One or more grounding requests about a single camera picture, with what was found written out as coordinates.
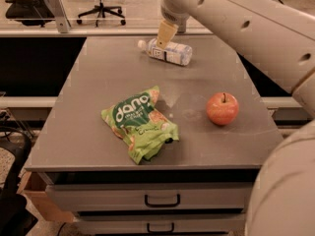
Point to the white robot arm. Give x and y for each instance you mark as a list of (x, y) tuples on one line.
[(280, 42)]

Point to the clear blue plastic water bottle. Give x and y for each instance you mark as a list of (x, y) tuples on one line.
[(175, 53)]

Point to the left metal glass bracket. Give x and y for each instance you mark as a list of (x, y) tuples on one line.
[(61, 20)]

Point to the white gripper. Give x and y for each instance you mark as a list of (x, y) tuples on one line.
[(173, 16)]

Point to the cardboard box under table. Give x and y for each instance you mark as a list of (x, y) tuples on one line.
[(34, 188)]

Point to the metal glass bracket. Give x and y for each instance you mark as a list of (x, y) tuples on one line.
[(181, 28), (61, 20)]

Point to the red apple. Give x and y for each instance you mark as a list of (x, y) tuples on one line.
[(222, 108)]

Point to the green chips bag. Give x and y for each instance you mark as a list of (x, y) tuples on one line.
[(138, 123)]

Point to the middle metal glass bracket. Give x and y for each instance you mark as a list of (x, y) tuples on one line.
[(181, 28)]

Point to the grey lower drawer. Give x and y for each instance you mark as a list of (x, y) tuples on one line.
[(163, 224)]

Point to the black office chair left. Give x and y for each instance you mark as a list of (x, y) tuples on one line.
[(30, 12)]

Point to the black chair foreground left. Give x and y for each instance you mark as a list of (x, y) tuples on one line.
[(15, 219)]

